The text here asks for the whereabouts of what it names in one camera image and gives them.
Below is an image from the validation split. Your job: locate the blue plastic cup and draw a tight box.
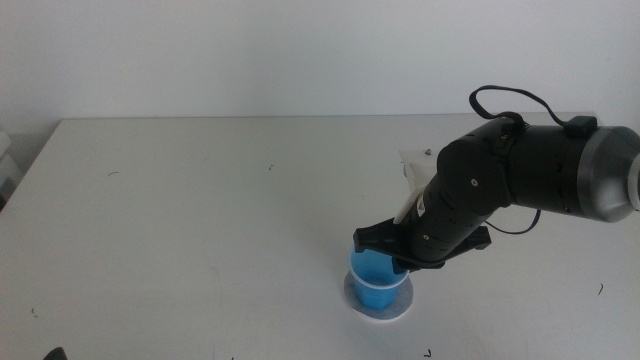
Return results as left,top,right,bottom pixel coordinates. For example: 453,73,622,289
347,245,411,311

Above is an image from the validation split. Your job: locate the round grey felt cup mat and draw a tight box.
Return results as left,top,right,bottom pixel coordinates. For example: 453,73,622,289
342,269,416,323

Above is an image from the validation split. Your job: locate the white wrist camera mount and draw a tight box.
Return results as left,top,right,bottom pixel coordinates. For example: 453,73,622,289
398,146,442,225

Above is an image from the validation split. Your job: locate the black camera cable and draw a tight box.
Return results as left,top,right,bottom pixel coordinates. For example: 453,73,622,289
468,84,600,236

